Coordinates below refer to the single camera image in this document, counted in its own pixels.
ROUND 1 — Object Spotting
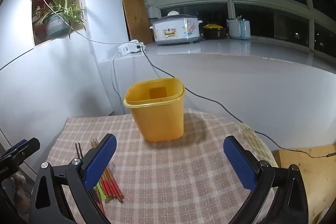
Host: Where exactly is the white power strip cable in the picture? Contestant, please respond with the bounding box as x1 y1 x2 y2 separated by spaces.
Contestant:
111 51 122 116

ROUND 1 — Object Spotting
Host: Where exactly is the white lamp cable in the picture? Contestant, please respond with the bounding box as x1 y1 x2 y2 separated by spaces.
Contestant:
34 0 122 45

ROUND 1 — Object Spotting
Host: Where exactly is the light blue white appliance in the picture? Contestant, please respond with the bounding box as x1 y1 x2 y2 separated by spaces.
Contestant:
226 15 252 41

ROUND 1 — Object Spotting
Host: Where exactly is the wooden stool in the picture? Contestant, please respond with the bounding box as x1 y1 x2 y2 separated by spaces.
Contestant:
272 144 336 224

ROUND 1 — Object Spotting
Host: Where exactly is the black pot yellow lid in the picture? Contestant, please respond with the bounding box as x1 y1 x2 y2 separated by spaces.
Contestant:
202 22 228 40

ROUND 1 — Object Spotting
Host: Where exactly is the black cable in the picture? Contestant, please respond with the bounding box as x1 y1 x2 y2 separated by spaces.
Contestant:
136 46 336 159

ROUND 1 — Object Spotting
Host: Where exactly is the yellow plastic bucket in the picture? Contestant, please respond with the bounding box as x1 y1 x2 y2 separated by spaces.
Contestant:
123 77 186 142

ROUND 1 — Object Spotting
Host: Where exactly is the potted spider plant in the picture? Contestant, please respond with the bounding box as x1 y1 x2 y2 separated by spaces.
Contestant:
37 0 99 41

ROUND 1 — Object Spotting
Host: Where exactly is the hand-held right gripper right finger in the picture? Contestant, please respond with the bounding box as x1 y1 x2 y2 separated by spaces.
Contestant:
223 135 309 224

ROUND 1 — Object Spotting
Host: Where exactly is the checked tablecloth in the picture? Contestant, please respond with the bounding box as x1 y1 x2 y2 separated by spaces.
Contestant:
46 108 277 224

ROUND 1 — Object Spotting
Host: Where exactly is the person's left hand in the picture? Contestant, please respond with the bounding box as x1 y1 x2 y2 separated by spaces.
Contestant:
13 172 30 214

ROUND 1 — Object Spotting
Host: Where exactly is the wooden board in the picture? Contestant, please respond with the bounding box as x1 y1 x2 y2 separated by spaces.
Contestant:
121 0 154 44

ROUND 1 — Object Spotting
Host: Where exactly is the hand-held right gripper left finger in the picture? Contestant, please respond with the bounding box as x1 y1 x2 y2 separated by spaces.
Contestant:
29 133 117 224

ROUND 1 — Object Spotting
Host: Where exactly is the white power strip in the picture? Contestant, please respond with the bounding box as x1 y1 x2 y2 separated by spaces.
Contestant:
117 40 146 57

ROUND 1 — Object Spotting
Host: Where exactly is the white floral slow cooker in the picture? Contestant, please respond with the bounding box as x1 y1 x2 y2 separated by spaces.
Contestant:
150 11 203 46

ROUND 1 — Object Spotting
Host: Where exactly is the red ornament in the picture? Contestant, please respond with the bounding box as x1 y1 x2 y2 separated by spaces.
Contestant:
34 2 47 40

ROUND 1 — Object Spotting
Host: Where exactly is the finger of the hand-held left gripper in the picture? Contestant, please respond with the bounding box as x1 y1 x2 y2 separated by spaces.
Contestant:
0 137 41 165

